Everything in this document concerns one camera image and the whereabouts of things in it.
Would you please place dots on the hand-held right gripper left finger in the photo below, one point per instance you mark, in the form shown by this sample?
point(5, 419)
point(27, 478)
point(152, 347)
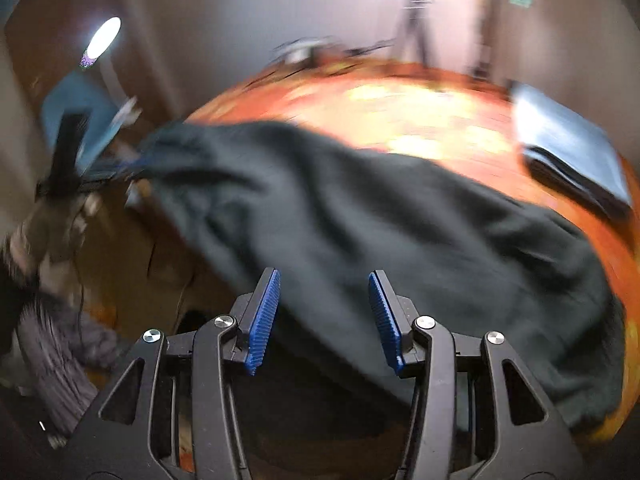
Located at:
point(262, 330)

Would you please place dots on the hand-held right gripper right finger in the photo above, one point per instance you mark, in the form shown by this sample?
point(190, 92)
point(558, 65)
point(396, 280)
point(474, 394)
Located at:
point(386, 325)

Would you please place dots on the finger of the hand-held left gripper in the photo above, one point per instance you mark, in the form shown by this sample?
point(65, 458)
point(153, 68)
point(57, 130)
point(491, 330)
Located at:
point(122, 169)

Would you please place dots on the black pants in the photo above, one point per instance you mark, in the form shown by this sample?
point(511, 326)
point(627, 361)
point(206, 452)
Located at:
point(350, 200)

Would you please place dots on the blue chair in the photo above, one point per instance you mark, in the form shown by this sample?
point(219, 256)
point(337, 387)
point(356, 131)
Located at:
point(75, 95)

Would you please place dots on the white clip lamp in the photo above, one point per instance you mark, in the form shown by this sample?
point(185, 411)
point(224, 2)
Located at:
point(105, 35)

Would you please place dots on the brown wooden door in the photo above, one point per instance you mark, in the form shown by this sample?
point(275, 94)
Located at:
point(50, 10)

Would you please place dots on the white power strip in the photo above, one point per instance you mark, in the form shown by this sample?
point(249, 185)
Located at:
point(300, 50)

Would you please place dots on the orange floral bed sheet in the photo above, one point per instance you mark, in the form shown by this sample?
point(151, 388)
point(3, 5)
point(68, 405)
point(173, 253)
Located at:
point(425, 110)

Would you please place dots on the folded blue cloth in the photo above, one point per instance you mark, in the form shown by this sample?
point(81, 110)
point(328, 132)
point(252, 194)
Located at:
point(560, 130)

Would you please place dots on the tall folded tripod stand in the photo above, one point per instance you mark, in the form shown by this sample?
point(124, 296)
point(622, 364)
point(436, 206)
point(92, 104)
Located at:
point(482, 35)

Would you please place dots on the small black tripod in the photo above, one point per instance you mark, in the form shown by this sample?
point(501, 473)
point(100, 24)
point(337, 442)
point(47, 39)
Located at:
point(412, 15)

